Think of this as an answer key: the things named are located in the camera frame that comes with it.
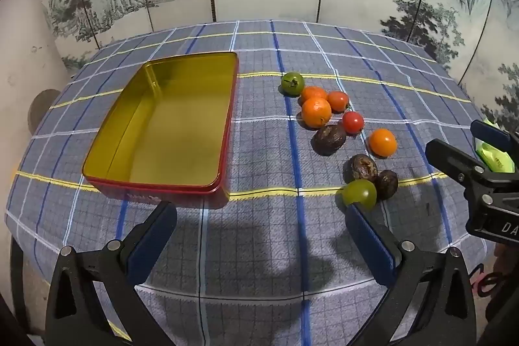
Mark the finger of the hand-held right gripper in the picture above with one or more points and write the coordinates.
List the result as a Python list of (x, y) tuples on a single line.
[(490, 135), (450, 157)]

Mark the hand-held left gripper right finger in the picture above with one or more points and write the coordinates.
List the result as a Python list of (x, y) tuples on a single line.
[(371, 244)]

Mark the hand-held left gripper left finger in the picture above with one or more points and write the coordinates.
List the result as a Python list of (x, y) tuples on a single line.
[(150, 244)]

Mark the smooth green tomato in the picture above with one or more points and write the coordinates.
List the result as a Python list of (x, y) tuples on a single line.
[(361, 192)]

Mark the dark wrinkled passion fruit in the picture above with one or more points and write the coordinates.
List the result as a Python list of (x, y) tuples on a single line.
[(329, 139), (363, 167), (388, 184)]

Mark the small orange mandarin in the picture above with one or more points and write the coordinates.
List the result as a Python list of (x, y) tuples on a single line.
[(313, 91), (382, 142)]

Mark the red tomato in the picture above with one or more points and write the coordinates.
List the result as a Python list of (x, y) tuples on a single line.
[(352, 122)]

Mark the red and gold tin box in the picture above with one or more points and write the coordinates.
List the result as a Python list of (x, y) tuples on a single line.
[(170, 127)]

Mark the orange-red tomato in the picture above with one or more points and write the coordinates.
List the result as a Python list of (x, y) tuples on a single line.
[(339, 101)]

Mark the large orange mandarin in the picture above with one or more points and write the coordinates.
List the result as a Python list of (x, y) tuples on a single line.
[(316, 113)]

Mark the green tomato with stem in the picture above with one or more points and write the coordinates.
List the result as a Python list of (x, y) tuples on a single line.
[(292, 82)]

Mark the green snack packet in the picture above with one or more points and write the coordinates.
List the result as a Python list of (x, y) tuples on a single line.
[(494, 158)]

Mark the blue plaid tablecloth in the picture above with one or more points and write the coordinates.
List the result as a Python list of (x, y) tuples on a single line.
[(259, 167)]

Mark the grey round stone disc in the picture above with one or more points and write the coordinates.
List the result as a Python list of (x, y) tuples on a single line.
[(40, 107)]

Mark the black metal table frame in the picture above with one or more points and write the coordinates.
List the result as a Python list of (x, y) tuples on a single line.
[(17, 281)]

